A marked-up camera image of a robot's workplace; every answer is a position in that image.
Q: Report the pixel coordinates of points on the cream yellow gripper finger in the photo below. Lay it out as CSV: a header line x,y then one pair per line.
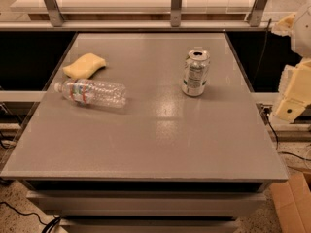
x,y
294,91

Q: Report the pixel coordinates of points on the clear plastic water bottle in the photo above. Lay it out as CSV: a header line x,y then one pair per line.
x,y
95,93

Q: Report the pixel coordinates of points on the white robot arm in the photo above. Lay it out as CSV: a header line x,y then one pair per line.
x,y
298,27

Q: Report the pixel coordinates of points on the silver green soda can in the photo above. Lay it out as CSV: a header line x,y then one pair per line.
x,y
197,65

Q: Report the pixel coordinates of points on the cardboard box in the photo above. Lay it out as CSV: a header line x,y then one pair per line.
x,y
292,201

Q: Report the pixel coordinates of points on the yellow sponge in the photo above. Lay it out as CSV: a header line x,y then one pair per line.
x,y
84,67

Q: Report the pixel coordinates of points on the right metal frame strut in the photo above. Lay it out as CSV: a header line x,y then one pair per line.
x,y
255,16

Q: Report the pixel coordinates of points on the metal frame strut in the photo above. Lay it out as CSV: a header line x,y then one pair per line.
x,y
255,16
55,16
175,13

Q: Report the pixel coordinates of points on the middle metal frame strut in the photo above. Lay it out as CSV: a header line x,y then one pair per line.
x,y
175,13

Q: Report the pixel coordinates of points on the left metal frame strut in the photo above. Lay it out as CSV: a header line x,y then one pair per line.
x,y
55,16

